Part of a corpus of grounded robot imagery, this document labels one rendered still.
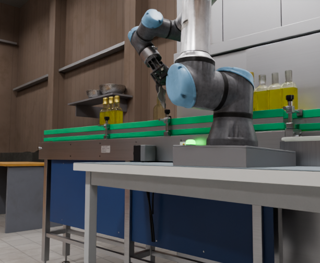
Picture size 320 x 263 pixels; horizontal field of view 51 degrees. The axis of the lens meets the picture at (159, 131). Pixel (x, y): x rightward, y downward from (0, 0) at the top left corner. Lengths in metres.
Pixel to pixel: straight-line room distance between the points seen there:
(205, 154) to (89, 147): 1.23
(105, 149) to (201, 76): 1.15
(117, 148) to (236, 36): 0.88
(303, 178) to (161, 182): 0.51
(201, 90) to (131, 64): 4.84
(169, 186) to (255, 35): 0.97
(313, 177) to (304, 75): 0.91
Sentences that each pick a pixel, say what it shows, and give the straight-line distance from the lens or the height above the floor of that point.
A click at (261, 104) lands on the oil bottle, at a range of 1.53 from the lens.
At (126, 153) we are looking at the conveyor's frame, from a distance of 1.84.
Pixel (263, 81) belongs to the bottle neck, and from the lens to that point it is 1.56.
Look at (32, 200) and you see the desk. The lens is 3.89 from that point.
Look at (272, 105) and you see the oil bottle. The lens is 1.51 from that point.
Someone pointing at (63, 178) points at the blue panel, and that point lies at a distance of 2.35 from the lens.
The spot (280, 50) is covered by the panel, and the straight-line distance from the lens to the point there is 1.71.
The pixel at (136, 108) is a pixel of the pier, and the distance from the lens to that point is 5.53.
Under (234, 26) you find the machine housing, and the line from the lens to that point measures 1.90.
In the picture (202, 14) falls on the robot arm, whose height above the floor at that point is 1.18.
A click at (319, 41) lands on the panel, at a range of 1.66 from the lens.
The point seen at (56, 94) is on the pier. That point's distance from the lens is 8.29.
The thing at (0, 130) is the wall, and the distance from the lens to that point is 11.16.
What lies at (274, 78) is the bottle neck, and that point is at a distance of 1.55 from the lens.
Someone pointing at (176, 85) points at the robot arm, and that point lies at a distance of 0.93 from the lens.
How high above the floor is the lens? 0.78
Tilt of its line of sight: 4 degrees up
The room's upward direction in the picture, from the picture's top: straight up
